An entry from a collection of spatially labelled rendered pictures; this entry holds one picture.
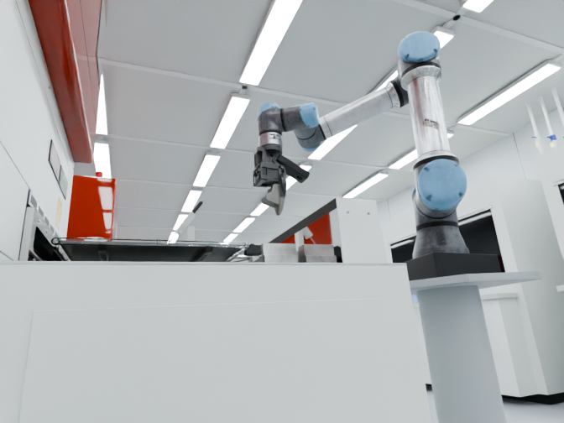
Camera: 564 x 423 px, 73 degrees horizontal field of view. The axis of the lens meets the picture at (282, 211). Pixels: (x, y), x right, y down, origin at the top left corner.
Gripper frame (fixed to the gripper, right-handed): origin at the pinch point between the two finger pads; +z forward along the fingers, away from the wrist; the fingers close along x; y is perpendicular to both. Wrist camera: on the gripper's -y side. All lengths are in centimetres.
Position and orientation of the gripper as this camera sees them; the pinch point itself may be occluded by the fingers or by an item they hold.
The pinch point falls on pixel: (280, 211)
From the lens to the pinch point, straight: 113.7
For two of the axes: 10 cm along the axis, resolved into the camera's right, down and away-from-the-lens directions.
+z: 0.6, 9.5, -2.9
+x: 3.9, -2.9, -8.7
